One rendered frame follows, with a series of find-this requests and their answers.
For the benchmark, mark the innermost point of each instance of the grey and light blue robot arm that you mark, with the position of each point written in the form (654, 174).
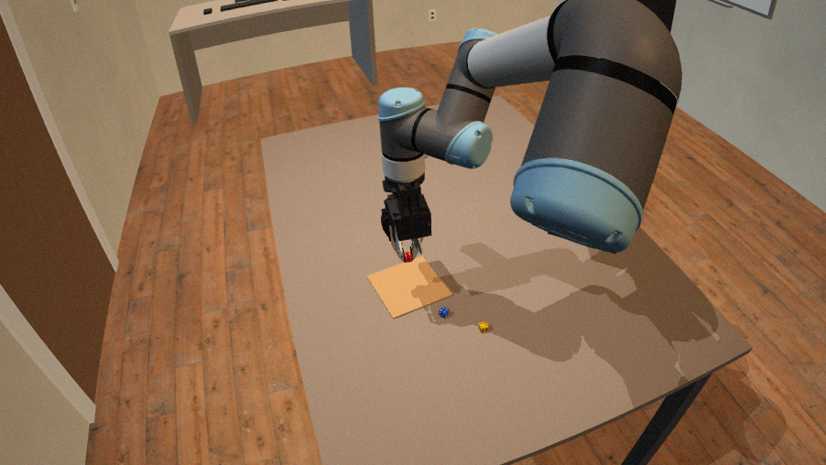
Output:
(601, 129)

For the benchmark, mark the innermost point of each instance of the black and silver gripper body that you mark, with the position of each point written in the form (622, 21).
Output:
(409, 224)

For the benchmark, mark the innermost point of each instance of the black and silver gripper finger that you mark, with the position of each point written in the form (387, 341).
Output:
(415, 247)
(386, 224)

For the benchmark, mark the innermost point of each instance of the orange flat mat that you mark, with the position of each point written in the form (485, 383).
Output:
(408, 287)

